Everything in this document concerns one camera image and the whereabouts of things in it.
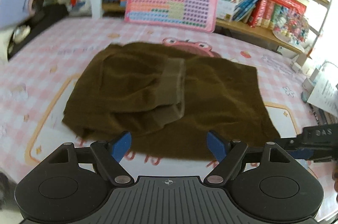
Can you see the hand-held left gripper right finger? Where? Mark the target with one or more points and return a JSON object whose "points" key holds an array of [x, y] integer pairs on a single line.
{"points": [[216, 146]]}

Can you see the white cardboard box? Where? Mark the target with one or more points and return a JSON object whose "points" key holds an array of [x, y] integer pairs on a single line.
{"points": [[298, 63]]}

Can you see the teal eraser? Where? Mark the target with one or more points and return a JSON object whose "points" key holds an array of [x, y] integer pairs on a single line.
{"points": [[305, 96]]}

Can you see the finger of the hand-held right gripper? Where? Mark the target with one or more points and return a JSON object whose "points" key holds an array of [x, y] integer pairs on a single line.
{"points": [[305, 154]]}

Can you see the printed paper sheet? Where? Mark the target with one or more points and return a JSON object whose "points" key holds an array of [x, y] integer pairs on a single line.
{"points": [[324, 94]]}

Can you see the pink learning tablet toy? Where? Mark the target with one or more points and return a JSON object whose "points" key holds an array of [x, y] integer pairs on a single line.
{"points": [[148, 2]]}

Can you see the small white printed box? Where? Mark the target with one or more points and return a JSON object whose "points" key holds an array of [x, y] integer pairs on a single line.
{"points": [[225, 10]]}

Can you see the black bag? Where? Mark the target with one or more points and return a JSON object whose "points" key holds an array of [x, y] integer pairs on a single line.
{"points": [[45, 18]]}

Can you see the pink cartoon desk mat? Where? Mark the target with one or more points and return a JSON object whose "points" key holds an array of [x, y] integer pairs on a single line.
{"points": [[52, 55]]}

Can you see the thick red book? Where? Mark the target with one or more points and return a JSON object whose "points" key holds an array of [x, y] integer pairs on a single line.
{"points": [[285, 1]]}

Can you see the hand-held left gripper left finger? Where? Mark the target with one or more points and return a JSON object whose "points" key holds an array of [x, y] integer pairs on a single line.
{"points": [[121, 144]]}

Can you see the lavender paper folder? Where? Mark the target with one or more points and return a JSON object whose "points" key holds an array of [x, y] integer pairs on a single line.
{"points": [[15, 2]]}

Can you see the brown sweater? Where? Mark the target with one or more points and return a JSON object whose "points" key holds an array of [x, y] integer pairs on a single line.
{"points": [[211, 94]]}

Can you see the stack of notebooks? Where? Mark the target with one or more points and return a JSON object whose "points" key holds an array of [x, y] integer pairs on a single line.
{"points": [[323, 114]]}

